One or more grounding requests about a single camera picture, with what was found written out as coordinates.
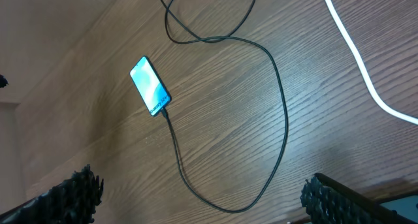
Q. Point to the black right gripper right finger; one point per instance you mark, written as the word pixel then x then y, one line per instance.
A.
pixel 327 201

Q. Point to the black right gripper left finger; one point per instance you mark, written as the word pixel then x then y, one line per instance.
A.
pixel 73 201

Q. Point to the blue Galaxy smartphone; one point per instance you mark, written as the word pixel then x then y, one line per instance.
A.
pixel 150 86

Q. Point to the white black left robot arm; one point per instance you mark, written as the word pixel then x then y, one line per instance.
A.
pixel 3 81

